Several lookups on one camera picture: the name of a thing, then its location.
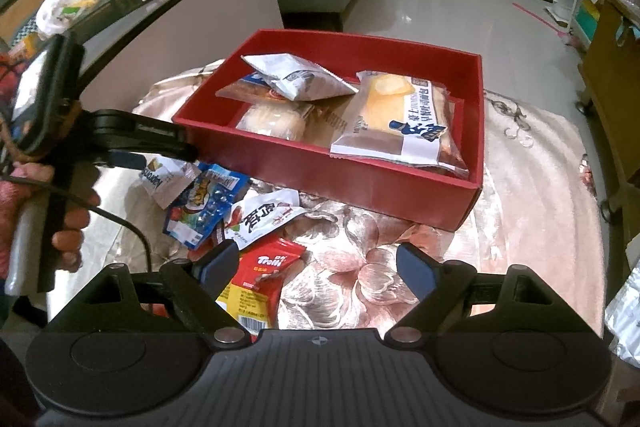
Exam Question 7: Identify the white wafer packet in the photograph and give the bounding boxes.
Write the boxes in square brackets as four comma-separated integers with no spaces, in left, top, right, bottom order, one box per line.
[141,157,201,210]

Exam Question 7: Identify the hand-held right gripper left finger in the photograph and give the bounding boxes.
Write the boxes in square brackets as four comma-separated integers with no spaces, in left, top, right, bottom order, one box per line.
[82,240,250,348]

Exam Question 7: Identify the white round pastry packet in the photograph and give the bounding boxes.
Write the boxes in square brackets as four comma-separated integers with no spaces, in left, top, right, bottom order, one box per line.
[235,103,313,142]

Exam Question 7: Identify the dark green box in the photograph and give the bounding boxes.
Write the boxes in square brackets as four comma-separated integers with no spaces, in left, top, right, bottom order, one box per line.
[75,0,156,25]

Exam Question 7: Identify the wooden cabinet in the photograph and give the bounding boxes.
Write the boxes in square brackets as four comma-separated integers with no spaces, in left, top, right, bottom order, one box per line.
[577,0,640,220]

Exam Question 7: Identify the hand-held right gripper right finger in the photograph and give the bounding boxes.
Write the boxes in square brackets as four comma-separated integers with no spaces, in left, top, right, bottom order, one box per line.
[383,243,551,344]

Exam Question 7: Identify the blue white coconut packet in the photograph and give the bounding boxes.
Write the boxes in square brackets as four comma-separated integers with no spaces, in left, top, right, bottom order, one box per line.
[164,163,251,250]

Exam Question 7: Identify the grey white snack packet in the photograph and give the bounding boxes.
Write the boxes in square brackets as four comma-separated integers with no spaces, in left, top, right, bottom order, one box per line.
[241,53,360,102]

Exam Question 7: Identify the pale yellow bread packet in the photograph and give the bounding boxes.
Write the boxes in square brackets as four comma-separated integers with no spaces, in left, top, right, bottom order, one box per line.
[330,70,471,180]

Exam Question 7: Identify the red yellow gummy packet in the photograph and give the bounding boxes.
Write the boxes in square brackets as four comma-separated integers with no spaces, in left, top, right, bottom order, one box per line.
[216,234,307,330]

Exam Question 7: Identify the grey coffee table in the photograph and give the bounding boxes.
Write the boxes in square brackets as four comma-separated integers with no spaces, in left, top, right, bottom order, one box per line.
[0,0,286,118]

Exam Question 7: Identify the floral tablecloth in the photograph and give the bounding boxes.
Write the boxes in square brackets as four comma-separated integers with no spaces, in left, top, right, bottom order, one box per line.
[47,57,608,338]

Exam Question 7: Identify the red cardboard box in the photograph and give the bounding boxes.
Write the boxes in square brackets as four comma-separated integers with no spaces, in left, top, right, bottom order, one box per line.
[171,29,485,232]

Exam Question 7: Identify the silver foil bag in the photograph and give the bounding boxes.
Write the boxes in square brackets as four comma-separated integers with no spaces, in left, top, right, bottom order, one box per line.
[604,252,640,360]

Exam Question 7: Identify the person's left hand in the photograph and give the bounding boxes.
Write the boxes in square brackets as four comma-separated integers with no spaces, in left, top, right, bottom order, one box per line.
[14,163,101,272]

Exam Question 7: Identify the person's left forearm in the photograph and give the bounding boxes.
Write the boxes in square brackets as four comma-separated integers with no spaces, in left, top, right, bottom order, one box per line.
[0,179,21,280]

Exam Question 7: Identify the small white shelf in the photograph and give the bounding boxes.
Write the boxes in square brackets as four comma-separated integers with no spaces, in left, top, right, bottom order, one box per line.
[544,0,583,32]

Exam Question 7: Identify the white red snack packet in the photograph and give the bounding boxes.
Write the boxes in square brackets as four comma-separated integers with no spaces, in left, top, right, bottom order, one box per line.
[220,188,313,253]

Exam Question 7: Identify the green yellow storage bins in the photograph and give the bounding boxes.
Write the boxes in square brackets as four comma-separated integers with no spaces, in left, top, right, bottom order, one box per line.
[575,0,601,45]

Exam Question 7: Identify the black cable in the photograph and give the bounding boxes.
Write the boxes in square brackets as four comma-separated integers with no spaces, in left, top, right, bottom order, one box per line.
[0,174,153,278]

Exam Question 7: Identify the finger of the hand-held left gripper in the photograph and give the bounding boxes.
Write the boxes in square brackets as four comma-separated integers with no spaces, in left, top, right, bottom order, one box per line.
[97,142,200,168]
[86,108,193,146]

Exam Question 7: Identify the blue label bread packet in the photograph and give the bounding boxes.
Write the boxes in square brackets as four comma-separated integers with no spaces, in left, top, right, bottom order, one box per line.
[216,74,281,105]

